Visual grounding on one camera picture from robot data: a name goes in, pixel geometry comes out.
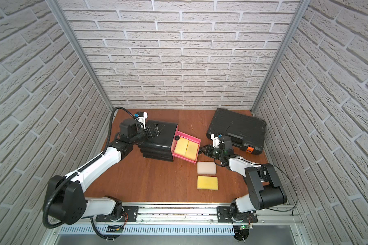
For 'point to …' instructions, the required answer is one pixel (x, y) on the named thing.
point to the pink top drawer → (182, 135)
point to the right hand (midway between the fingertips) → (202, 148)
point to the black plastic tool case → (247, 132)
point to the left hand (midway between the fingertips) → (162, 125)
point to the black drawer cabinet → (160, 147)
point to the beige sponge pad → (206, 168)
